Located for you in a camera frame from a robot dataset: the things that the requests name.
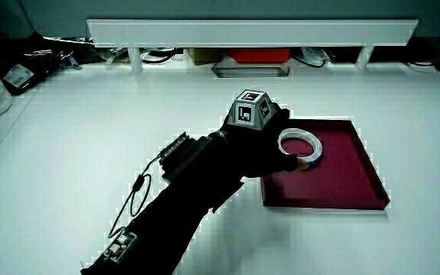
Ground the grey connector module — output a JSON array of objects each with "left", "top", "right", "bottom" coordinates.
[{"left": 101, "top": 227, "right": 139, "bottom": 264}]

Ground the thin black glove cable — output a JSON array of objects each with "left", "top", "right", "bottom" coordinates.
[{"left": 107, "top": 150, "right": 167, "bottom": 240}]

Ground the person's left forearm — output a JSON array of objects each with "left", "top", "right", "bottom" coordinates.
[{"left": 80, "top": 129, "right": 246, "bottom": 275}]

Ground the white raised shelf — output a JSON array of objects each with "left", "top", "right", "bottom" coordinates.
[{"left": 86, "top": 18, "right": 419, "bottom": 73}]

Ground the white and blue tape roll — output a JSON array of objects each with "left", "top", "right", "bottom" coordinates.
[{"left": 277, "top": 128, "right": 324, "bottom": 166}]

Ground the red box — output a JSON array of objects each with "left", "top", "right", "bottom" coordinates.
[{"left": 225, "top": 47, "right": 293, "bottom": 64}]

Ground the person's left hand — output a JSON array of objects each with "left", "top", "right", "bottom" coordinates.
[{"left": 215, "top": 89, "right": 311, "bottom": 180}]

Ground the clear plastic bag with cable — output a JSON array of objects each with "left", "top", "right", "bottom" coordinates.
[{"left": 292, "top": 47, "right": 332, "bottom": 69}]

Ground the black bag with white label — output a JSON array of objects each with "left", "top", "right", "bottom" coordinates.
[{"left": 0, "top": 34, "right": 72, "bottom": 96}]

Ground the black wrist sensor module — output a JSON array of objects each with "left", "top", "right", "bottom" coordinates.
[{"left": 158, "top": 131, "right": 206, "bottom": 183}]

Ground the brown cardboard box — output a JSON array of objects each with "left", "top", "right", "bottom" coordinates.
[{"left": 186, "top": 47, "right": 223, "bottom": 66}]

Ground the coiled black cable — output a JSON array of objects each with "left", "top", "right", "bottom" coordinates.
[{"left": 140, "top": 48, "right": 176, "bottom": 65}]

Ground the white coiled cable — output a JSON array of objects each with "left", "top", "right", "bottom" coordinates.
[{"left": 406, "top": 60, "right": 438, "bottom": 73}]

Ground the flat metal tray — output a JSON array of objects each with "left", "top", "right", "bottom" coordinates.
[{"left": 212, "top": 63, "right": 292, "bottom": 79}]

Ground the dark red tray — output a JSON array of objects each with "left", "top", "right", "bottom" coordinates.
[{"left": 260, "top": 118, "right": 391, "bottom": 211}]

